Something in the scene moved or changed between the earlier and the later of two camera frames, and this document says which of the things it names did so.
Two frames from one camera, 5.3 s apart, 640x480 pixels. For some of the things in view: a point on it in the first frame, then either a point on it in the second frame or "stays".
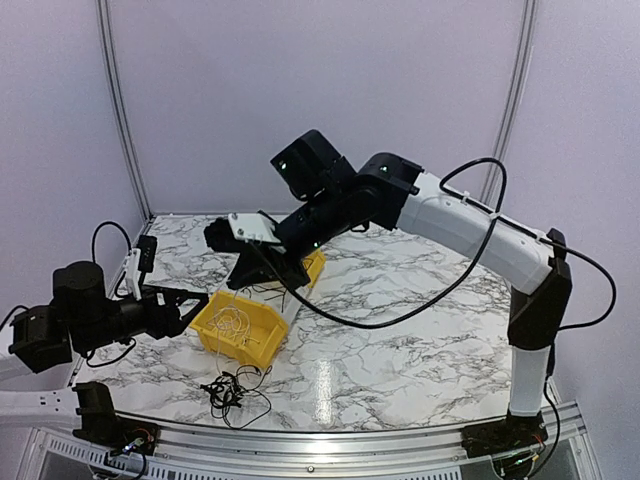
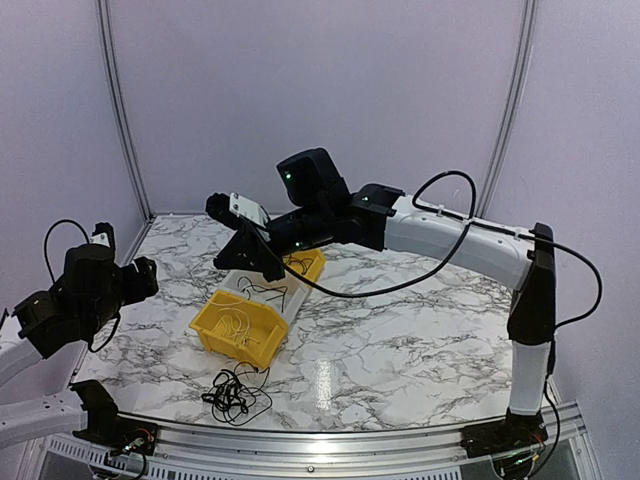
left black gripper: (160, 328) → (136, 292)
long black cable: (280, 289) stays
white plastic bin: (276, 297) stays
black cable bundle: (235, 398) stays
